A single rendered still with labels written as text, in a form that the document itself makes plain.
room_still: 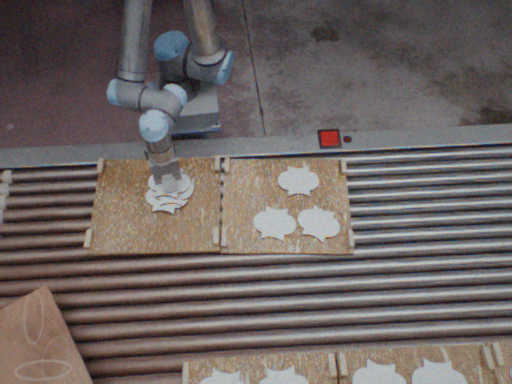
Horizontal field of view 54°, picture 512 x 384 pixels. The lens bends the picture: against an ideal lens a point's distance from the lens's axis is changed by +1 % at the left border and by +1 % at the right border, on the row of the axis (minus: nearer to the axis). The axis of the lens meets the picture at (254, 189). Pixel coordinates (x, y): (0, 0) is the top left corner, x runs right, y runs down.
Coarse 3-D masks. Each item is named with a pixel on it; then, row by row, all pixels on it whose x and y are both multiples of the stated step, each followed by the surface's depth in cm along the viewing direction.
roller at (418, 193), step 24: (360, 192) 166; (384, 192) 166; (408, 192) 166; (432, 192) 166; (456, 192) 166; (480, 192) 167; (504, 192) 167; (0, 216) 161; (24, 216) 162; (48, 216) 162; (72, 216) 163
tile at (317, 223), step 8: (304, 216) 158; (312, 216) 158; (320, 216) 158; (328, 216) 158; (304, 224) 157; (312, 224) 157; (320, 224) 157; (328, 224) 157; (336, 224) 157; (304, 232) 155; (312, 232) 155; (320, 232) 155; (328, 232) 155; (336, 232) 155; (320, 240) 154
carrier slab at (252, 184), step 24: (240, 168) 169; (264, 168) 169; (312, 168) 169; (336, 168) 169; (240, 192) 164; (264, 192) 164; (312, 192) 164; (336, 192) 164; (240, 216) 159; (336, 216) 159; (240, 240) 155; (264, 240) 155; (288, 240) 155; (312, 240) 155; (336, 240) 155
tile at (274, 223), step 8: (256, 216) 158; (264, 216) 158; (272, 216) 158; (280, 216) 158; (288, 216) 158; (256, 224) 157; (264, 224) 157; (272, 224) 157; (280, 224) 157; (288, 224) 157; (264, 232) 155; (272, 232) 155; (280, 232) 155; (288, 232) 155; (280, 240) 155
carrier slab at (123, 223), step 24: (120, 168) 169; (144, 168) 169; (192, 168) 169; (96, 192) 164; (120, 192) 164; (144, 192) 164; (216, 192) 164; (96, 216) 160; (120, 216) 160; (144, 216) 160; (168, 216) 160; (192, 216) 160; (216, 216) 159; (96, 240) 155; (120, 240) 155; (144, 240) 155; (168, 240) 155; (192, 240) 155
